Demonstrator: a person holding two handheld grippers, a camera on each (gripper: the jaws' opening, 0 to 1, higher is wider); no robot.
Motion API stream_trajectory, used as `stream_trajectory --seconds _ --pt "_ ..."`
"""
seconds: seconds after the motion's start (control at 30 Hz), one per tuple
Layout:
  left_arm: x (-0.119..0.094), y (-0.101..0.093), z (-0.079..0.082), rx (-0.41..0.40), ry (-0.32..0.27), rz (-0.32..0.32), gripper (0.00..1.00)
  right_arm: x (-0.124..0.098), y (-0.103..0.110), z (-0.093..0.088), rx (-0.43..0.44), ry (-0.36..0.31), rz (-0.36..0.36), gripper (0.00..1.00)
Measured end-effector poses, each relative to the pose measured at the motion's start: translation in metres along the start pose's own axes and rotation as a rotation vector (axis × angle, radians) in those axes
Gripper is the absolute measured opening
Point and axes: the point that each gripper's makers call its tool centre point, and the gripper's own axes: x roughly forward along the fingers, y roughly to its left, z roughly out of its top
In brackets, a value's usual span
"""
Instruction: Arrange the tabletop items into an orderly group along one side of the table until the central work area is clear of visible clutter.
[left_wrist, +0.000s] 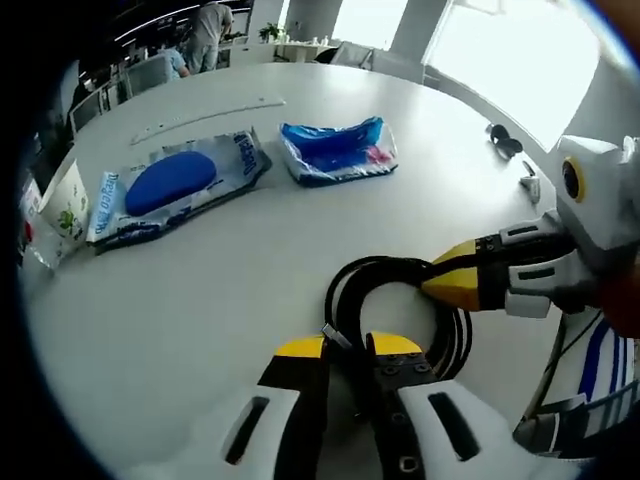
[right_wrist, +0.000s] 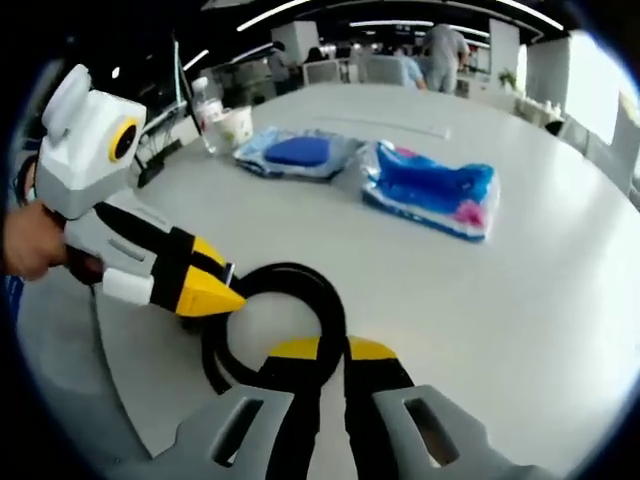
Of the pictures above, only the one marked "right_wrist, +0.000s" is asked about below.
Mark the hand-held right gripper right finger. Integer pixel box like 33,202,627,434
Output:
343,335,556,480

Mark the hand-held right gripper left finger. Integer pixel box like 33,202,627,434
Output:
149,335,324,480

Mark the black cable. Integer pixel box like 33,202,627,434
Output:
199,261,349,396

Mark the clear plastic bottle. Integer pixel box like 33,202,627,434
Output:
189,75,224,156

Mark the white paper cup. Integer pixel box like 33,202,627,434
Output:
212,104,254,149

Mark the blue oval pad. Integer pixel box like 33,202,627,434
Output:
263,135,335,170

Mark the clear light-blue packet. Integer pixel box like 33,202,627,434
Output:
233,124,366,184

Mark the blue pink packet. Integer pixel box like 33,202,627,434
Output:
360,139,501,244

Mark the person's left hand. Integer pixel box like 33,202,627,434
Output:
2,201,70,281

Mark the black stand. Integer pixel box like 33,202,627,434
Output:
135,30,207,190

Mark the blue striped cloth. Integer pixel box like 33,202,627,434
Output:
3,274,25,324

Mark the white office chair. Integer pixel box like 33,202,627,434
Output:
367,54,419,91
304,62,341,84

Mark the white socket panel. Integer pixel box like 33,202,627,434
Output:
312,115,451,141

